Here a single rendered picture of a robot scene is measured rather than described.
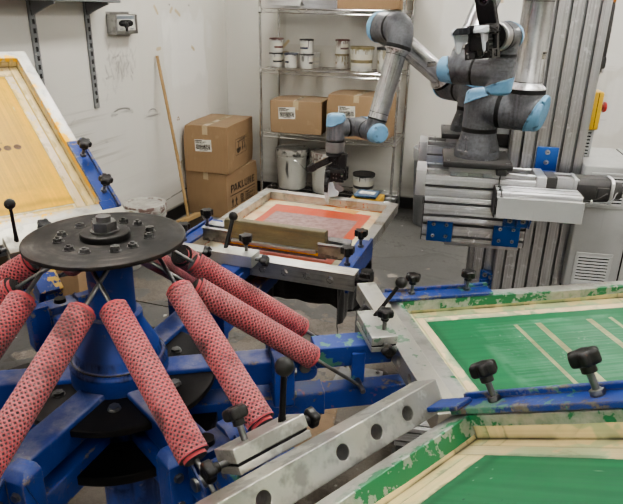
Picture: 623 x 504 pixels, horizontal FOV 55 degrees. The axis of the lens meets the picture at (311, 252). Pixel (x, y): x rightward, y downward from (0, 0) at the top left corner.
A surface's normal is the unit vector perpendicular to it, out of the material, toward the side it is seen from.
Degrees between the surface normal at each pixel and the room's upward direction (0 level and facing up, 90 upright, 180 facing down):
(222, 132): 84
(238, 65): 90
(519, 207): 90
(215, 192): 89
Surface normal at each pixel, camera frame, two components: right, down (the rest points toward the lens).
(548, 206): -0.18, 0.36
